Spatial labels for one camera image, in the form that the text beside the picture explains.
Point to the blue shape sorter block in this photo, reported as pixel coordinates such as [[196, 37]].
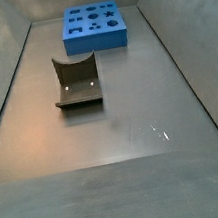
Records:
[[93, 27]]

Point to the black curved holder bracket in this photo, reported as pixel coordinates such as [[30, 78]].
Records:
[[79, 82]]

